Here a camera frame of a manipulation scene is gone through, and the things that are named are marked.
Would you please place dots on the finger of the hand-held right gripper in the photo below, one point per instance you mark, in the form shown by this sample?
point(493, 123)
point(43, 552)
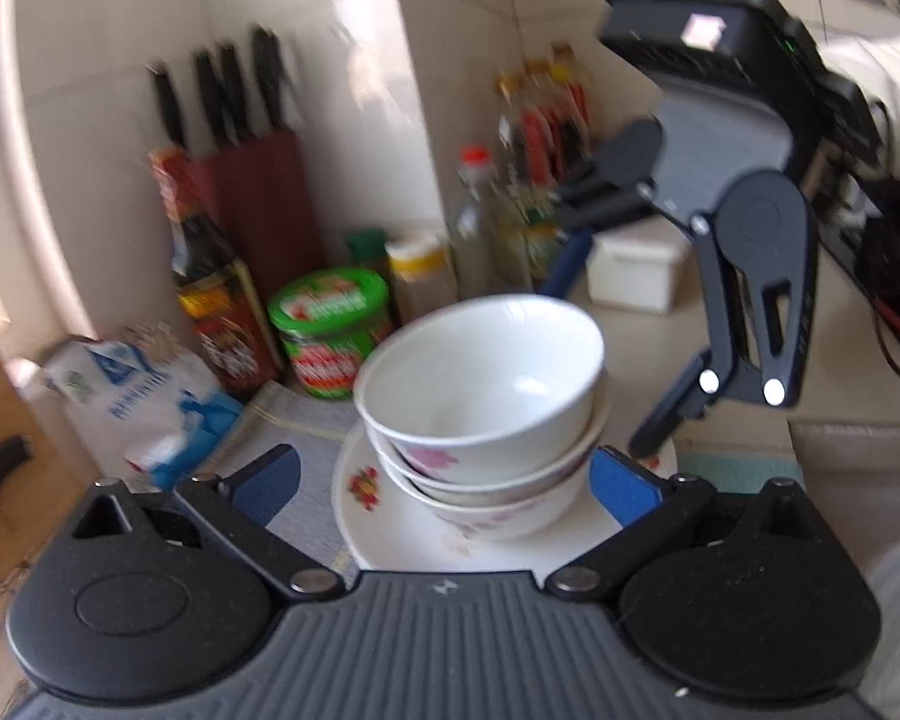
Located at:
point(570, 262)
point(667, 412)

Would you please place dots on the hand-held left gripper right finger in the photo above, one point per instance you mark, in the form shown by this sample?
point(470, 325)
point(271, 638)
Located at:
point(622, 491)

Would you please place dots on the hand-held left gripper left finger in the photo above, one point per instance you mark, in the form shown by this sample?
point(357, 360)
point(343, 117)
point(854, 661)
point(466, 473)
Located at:
point(270, 487)

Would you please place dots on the white floral bowl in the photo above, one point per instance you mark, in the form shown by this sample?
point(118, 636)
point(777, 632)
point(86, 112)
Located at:
point(525, 517)
point(540, 476)
point(487, 367)

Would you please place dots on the white fruit print plate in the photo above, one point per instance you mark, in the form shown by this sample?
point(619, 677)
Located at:
point(390, 532)

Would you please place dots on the yellow label oil bottle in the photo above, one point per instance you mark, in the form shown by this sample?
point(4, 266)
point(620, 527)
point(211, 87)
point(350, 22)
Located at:
point(541, 251)

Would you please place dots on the white plastic box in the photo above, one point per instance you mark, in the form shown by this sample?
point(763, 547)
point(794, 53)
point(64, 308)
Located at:
point(634, 270)

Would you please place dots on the grey checked towel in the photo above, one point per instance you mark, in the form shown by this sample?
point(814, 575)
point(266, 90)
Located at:
point(285, 412)

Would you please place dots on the clear bottle with red cap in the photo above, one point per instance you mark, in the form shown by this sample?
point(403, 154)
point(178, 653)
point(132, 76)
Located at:
point(476, 240)

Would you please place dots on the red label bottle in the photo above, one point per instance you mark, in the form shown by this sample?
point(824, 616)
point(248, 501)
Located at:
point(562, 120)

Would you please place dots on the yellow lidded spice jar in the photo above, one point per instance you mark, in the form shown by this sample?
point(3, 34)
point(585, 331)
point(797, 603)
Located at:
point(420, 277)

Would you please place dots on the blue white salt bag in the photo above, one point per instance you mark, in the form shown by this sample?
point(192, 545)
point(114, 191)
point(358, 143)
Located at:
point(142, 405)

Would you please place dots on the green lidded sauce tub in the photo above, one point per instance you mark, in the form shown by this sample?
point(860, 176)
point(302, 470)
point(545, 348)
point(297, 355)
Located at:
point(330, 337)

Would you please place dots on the dark soy sauce bottle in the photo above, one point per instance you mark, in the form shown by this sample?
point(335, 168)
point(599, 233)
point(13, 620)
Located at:
point(217, 300)

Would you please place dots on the green lidded jar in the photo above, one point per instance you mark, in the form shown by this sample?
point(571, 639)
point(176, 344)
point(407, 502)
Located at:
point(367, 247)

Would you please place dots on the brown knife block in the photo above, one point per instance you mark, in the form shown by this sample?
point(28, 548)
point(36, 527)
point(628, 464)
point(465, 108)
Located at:
point(270, 202)

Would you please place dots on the black kitchen scissors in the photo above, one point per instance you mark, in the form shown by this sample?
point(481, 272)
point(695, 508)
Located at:
point(274, 82)

